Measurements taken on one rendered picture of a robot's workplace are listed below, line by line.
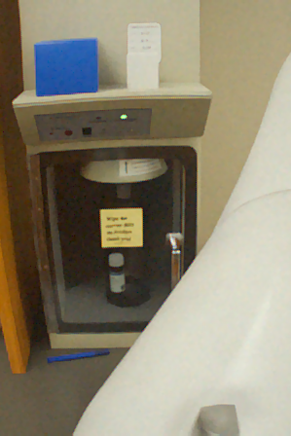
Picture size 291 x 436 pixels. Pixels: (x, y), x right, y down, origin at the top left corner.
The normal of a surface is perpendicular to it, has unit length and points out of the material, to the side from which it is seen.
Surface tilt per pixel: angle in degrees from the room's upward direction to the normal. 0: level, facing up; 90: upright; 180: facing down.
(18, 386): 0
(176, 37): 90
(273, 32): 90
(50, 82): 90
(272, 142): 46
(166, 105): 135
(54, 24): 90
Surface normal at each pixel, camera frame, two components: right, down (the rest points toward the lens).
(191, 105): 0.06, 0.93
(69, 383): -0.02, -0.92
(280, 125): -0.73, -0.63
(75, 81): 0.07, 0.39
